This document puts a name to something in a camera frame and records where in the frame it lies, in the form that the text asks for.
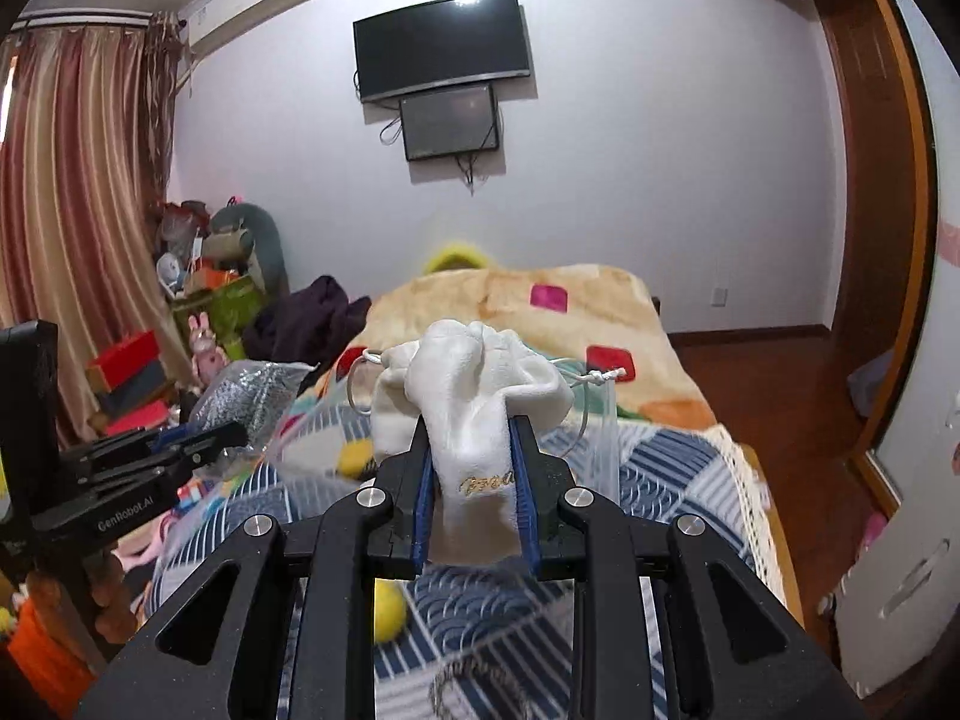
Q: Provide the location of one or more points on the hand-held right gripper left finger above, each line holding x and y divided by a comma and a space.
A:
425, 499

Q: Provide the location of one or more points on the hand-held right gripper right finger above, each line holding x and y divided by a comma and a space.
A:
526, 502

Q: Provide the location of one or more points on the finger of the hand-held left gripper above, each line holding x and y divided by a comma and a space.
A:
112, 444
135, 471

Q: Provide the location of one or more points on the white sock with gold print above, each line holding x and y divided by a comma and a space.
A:
469, 420

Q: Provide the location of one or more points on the yellow soft ball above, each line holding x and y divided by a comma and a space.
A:
356, 459

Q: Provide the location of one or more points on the red box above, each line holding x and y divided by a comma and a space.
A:
126, 360

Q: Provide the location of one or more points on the brown teddy plush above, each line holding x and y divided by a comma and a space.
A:
112, 592

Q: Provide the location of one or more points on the yellow tennis ball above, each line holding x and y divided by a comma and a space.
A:
390, 610

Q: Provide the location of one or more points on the silver foil bag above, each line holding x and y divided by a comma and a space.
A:
240, 394

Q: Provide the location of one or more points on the pink bunny plush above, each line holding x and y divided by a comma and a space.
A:
206, 351

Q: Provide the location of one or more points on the orange container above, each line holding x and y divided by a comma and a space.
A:
45, 652

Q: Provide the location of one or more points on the green gift box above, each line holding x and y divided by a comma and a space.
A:
225, 307

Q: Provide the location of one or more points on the orange plush blanket with squares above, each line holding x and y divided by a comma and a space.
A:
525, 315

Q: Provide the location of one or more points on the dark purple cloth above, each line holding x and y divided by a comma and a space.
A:
307, 322

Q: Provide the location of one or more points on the striped red gold curtain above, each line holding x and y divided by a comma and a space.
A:
71, 217

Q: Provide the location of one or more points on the yellow green plush toy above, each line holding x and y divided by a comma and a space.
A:
454, 255

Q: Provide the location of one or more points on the grey plush toy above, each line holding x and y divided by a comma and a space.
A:
251, 236

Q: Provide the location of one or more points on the black curtain rod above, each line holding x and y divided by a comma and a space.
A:
82, 17

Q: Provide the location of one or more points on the white air conditioner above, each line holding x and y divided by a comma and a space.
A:
247, 4

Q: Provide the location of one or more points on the wooden bed frame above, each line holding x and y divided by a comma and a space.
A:
784, 547

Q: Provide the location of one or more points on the white wall socket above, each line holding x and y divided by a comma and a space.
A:
720, 295

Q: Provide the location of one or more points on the small black wall monitor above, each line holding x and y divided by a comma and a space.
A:
450, 121

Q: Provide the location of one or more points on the black wall television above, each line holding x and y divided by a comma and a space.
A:
444, 43

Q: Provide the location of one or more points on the wooden door frame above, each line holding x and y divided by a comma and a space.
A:
896, 225

